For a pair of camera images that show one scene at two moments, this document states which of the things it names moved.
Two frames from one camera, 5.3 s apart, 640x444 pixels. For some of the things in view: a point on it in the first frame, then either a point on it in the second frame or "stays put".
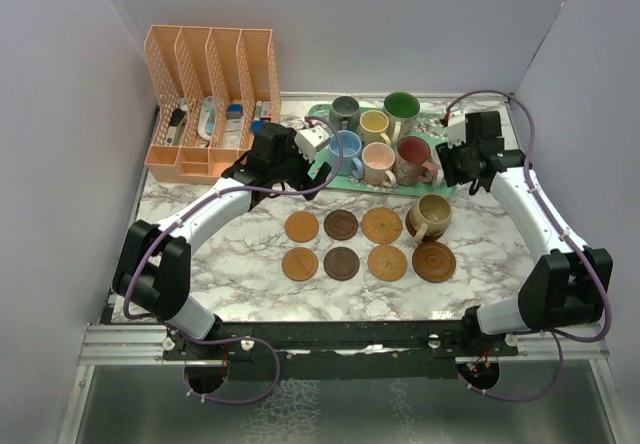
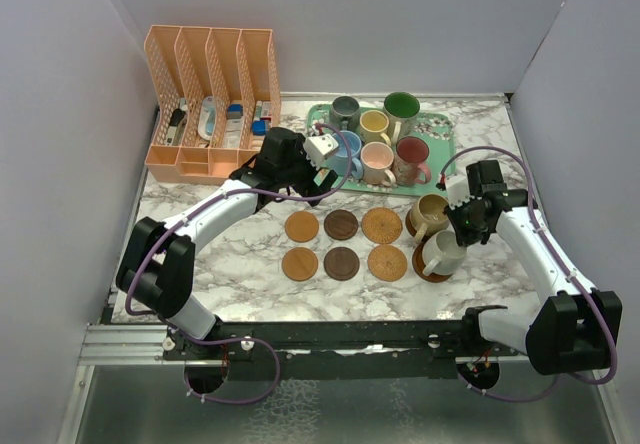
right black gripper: (447, 156) to (465, 237)
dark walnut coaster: (341, 224) stays put
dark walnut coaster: (341, 264) stays put
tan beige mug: (430, 215) stays put
